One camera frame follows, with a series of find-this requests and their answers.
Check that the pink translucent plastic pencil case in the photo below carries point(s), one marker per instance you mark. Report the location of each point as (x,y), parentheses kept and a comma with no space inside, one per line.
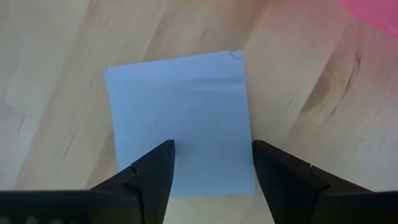
(379,12)

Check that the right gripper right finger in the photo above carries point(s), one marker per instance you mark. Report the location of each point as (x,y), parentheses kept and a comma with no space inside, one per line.
(289,193)

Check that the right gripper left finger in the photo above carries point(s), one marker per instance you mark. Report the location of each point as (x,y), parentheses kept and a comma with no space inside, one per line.
(149,186)

